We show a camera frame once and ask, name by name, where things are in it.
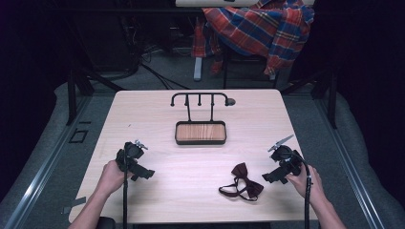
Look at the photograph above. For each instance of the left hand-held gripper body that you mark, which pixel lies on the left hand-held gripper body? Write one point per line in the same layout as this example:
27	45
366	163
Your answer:
132	152

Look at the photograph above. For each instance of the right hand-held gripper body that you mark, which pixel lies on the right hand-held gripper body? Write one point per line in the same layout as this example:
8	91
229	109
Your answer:
285	160

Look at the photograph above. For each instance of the person's left hand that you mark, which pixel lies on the person's left hand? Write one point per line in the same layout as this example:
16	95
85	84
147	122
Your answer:
111	178

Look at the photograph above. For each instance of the person's right hand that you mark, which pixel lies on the person's right hand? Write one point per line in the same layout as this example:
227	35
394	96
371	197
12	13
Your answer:
305	187

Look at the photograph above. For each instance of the dark red bow tie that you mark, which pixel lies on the dark red bow tie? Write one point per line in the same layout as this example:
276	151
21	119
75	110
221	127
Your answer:
251	187

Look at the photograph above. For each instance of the dark seat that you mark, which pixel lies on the dark seat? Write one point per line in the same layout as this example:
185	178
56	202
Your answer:
106	223

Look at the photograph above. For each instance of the black tape rectangle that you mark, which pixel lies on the black tape rectangle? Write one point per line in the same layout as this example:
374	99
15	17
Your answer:
70	137

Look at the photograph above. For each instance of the grey tape strip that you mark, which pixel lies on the grey tape strip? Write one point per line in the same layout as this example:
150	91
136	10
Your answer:
76	202

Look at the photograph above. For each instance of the black rack with wooden tray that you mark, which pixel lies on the black rack with wooden tray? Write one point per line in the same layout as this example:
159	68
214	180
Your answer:
200	133

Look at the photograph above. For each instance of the black metal stand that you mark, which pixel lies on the black metal stand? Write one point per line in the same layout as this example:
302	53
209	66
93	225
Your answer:
72	95
332	98

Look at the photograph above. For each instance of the white table leg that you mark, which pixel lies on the white table leg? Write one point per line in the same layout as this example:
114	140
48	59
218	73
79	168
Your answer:
198	68

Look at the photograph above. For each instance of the black metal chair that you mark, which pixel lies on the black metal chair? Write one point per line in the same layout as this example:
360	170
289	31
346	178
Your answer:
227	68

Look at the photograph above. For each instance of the red blue plaid cloth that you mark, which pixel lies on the red blue plaid cloth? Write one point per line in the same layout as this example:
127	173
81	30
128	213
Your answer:
261	28

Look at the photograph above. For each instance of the aluminium floor rail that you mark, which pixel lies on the aluminium floor rail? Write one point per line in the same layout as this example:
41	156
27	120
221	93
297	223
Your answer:
41	173
353	178

